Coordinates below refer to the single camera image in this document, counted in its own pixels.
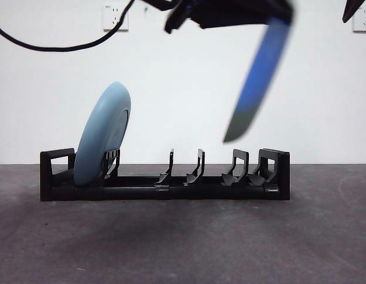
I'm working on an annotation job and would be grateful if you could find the pale blue plate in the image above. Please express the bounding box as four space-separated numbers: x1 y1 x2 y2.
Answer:
73 82 132 187

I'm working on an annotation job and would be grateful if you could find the black plate rack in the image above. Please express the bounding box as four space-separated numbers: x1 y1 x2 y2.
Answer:
40 147 291 202

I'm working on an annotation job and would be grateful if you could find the white wall socket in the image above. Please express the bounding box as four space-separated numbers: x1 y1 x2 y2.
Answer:
352 11 366 33
103 5 130 32

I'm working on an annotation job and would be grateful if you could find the black cable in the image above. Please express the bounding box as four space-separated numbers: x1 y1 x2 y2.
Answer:
0 0 136 53

